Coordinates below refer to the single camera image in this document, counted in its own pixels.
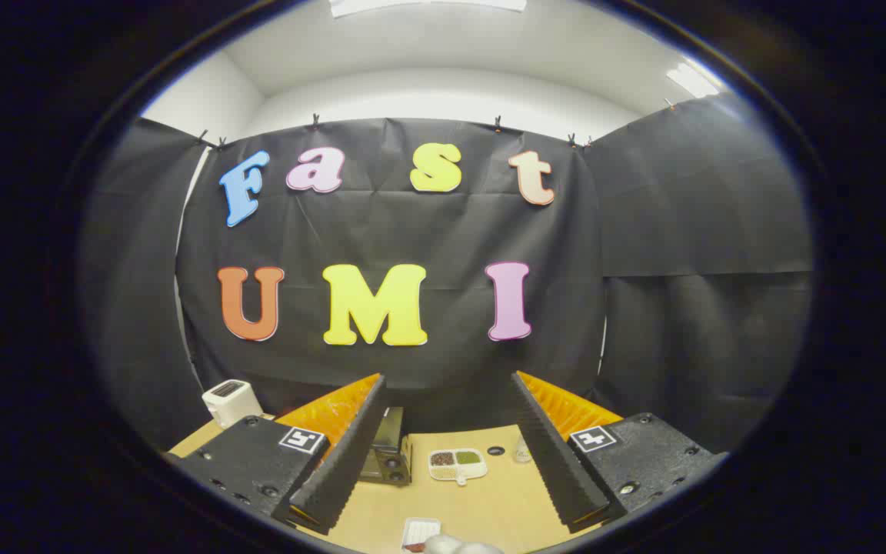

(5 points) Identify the white divided grain dish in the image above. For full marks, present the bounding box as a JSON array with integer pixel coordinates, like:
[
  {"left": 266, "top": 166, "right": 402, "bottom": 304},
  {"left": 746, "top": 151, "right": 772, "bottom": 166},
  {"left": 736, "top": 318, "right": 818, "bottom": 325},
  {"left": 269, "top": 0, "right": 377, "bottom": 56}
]
[{"left": 428, "top": 449, "right": 488, "bottom": 486}]

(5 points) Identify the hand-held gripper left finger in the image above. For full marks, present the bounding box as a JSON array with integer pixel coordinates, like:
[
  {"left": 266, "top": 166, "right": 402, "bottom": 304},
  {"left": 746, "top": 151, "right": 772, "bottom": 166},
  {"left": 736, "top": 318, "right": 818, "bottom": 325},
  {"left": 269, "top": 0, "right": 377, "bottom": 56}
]
[{"left": 174, "top": 373, "right": 388, "bottom": 536}]

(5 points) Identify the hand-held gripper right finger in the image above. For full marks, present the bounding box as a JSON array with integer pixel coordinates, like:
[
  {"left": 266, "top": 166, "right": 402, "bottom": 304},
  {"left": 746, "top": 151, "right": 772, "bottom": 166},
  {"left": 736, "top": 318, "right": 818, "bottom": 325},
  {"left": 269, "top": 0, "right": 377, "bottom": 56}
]
[{"left": 510, "top": 371, "right": 728, "bottom": 533}]

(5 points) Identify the black toaster oven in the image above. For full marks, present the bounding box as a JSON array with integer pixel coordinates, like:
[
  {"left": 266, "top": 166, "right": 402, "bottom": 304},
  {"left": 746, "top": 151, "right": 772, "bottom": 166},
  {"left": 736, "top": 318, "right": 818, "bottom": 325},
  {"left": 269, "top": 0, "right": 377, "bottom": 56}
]
[{"left": 358, "top": 406, "right": 413, "bottom": 487}]

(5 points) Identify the white foam tray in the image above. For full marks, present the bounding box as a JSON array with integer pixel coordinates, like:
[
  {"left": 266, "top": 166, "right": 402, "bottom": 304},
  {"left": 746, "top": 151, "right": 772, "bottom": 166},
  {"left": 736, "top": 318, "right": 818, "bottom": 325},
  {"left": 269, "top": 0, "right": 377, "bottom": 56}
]
[{"left": 401, "top": 517, "right": 442, "bottom": 553}]

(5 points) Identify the white bread toaster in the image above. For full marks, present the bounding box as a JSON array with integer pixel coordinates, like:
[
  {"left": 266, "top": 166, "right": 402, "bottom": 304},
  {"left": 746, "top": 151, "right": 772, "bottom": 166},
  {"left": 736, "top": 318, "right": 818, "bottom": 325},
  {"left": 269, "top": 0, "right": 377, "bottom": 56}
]
[{"left": 202, "top": 379, "right": 264, "bottom": 429}]

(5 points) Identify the ceiling light panel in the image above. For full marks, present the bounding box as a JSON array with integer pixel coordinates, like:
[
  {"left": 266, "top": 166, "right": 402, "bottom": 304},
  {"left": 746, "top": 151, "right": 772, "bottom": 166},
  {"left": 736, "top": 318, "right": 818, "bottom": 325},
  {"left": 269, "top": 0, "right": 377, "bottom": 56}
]
[
  {"left": 328, "top": 0, "right": 528, "bottom": 18},
  {"left": 666, "top": 62, "right": 721, "bottom": 99}
]

